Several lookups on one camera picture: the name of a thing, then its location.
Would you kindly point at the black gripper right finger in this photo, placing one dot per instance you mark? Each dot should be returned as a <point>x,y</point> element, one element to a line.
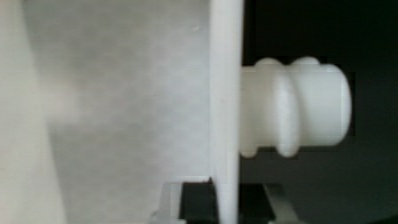
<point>265,207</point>

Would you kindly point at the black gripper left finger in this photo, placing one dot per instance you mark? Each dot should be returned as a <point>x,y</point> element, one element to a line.
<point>189,205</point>

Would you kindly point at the white cabinet door panel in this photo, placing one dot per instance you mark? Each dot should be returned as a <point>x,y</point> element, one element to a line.
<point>135,108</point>

